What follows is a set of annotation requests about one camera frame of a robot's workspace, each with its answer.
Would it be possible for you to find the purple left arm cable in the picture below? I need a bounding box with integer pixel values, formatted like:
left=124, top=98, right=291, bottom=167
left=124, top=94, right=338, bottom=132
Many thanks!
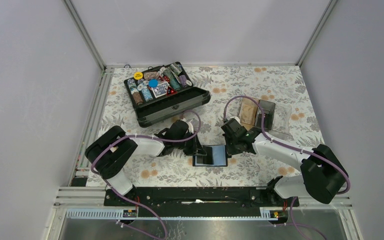
left=89, top=110, right=202, bottom=240

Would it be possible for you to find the yellow round chip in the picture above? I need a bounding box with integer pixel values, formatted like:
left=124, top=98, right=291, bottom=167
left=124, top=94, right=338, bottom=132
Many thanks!
left=133, top=71, right=144, bottom=81

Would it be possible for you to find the blue poker chip stack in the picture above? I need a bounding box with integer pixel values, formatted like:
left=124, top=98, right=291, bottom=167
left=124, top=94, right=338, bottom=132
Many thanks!
left=141, top=87, right=154, bottom=102

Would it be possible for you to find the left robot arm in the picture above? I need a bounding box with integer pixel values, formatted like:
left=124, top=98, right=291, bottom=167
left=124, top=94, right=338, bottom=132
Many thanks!
left=85, top=120, right=207, bottom=206

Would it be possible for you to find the black poker chip case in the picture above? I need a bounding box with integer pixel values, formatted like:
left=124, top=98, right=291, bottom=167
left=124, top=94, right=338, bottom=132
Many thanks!
left=123, top=61, right=211, bottom=128

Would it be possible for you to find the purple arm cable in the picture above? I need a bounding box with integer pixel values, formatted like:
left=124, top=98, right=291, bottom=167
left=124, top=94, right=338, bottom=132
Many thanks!
left=222, top=95, right=351, bottom=196
left=89, top=110, right=202, bottom=240

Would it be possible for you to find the clear transparent card box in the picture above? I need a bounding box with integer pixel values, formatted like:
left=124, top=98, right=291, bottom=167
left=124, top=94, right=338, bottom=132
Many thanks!
left=269, top=104, right=292, bottom=140

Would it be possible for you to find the blue playing card deck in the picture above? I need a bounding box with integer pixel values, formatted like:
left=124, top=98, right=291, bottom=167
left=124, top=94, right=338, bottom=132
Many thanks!
left=151, top=82, right=170, bottom=98

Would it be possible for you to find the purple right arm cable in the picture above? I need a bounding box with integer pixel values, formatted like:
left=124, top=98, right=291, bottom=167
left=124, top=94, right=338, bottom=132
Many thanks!
left=222, top=95, right=351, bottom=196

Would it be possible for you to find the smoky grey transparent card box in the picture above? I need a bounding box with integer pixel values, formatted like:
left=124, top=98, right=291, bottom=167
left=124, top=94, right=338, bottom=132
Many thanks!
left=254, top=99, right=276, bottom=131

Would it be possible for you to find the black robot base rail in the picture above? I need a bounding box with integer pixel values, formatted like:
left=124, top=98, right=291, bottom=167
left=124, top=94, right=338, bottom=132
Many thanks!
left=103, top=186, right=301, bottom=210

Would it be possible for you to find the red triangular dealer button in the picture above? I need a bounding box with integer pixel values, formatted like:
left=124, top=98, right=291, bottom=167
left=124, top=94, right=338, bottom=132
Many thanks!
left=166, top=86, right=177, bottom=96

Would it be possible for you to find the black credit card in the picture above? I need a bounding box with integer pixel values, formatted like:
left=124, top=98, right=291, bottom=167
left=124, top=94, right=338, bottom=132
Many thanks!
left=192, top=155, right=214, bottom=167

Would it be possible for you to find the black card holder wallet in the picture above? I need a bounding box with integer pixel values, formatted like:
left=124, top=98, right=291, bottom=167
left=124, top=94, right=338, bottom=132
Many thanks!
left=192, top=145, right=228, bottom=167

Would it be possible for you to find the blue round dealer chip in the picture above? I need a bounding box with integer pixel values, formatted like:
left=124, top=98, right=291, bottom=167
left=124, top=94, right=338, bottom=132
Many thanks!
left=148, top=78, right=159, bottom=88

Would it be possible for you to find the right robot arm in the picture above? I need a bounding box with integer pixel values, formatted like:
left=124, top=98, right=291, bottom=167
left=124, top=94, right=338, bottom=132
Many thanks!
left=221, top=118, right=349, bottom=206

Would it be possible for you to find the brown poker chip stack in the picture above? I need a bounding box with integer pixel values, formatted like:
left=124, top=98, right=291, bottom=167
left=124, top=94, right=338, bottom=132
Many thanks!
left=131, top=91, right=144, bottom=106

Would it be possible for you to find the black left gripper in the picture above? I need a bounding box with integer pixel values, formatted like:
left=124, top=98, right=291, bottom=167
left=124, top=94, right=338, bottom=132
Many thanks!
left=174, top=131, right=207, bottom=156

